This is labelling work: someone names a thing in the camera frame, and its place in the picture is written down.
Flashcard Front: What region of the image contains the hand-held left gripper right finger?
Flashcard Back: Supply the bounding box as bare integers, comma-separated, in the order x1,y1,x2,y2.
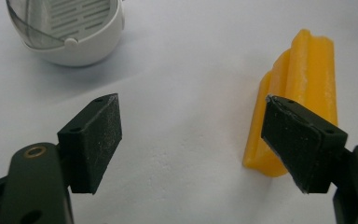
260,94,350,195

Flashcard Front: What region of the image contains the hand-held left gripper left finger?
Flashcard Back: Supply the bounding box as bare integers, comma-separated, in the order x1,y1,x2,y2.
56,92,123,195

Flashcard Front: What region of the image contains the yellow ridged plastic piece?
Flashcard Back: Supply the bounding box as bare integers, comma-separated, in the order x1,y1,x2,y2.
241,28,339,178

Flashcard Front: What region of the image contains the white round slotted container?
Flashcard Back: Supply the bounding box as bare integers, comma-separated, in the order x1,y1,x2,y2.
5,0,126,67

